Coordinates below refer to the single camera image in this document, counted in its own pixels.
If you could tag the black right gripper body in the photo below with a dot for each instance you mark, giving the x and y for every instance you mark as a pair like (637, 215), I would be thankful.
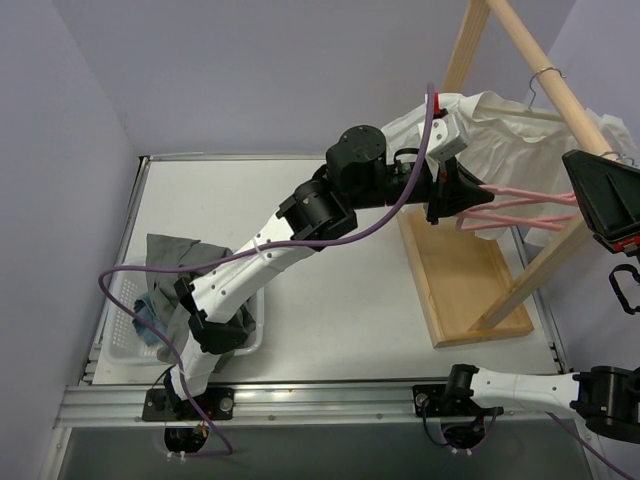
(615, 239)

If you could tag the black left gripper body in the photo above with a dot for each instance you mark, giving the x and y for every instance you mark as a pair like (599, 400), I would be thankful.
(439, 189)

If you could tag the pink hanger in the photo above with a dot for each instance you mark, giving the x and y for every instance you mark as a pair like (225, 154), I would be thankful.
(475, 220)
(519, 197)

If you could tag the blue denim skirt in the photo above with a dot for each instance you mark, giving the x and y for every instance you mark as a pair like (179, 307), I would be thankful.
(144, 308)

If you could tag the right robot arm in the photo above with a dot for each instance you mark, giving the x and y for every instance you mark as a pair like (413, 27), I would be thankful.
(606, 398)

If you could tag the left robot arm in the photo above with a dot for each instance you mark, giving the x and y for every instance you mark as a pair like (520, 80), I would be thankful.
(320, 213)

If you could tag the white skirt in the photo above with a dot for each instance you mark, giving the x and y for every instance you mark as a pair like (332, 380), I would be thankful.
(514, 151)

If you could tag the wooden clothes rack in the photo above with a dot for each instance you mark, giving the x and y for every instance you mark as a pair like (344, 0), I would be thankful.
(465, 287)

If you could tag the white plastic basket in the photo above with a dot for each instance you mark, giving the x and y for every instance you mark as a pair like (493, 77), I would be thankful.
(122, 345)

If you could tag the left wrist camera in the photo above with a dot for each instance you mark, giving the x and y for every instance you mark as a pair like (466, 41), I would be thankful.
(448, 138)

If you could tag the aluminium front rail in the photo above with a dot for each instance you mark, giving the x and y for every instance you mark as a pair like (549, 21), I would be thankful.
(254, 405)

